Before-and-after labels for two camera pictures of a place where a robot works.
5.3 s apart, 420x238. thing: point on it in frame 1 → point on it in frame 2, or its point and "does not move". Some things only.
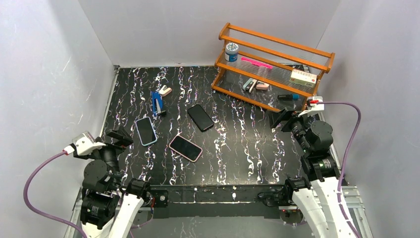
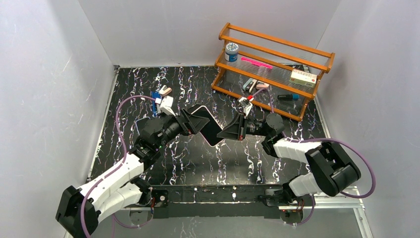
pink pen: [256, 63] does not move
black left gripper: [115, 141] → [183, 121]
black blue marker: [289, 97] does not move
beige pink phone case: [186, 148] → [210, 129]
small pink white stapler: [165, 90] does not move
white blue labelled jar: [231, 52] does not move
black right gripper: [288, 120] → [241, 128]
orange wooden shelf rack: [283, 74] does not move
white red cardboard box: [303, 79] does not move
